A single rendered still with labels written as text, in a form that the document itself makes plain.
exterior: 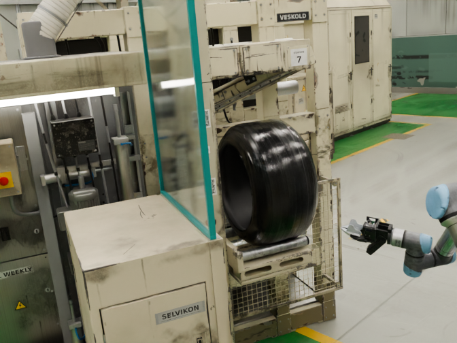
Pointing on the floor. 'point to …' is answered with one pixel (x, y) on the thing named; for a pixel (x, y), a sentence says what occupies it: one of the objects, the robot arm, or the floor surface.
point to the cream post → (212, 135)
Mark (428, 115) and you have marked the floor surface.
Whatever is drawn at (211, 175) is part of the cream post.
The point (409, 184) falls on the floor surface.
